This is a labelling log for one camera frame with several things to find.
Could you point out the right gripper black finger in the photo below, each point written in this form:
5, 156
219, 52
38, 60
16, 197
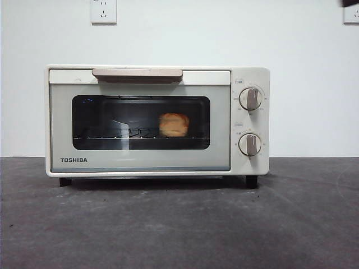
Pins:
350, 3

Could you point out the golden bread loaf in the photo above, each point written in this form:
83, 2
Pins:
174, 125

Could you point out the white beige oven knob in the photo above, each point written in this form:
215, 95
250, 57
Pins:
252, 98
250, 144

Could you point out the white Toshiba toaster oven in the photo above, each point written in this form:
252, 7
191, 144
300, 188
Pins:
253, 165

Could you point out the black oven foot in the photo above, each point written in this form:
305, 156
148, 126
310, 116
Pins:
65, 182
252, 181

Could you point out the white wall socket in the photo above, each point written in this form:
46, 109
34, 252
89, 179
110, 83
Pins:
352, 16
103, 12

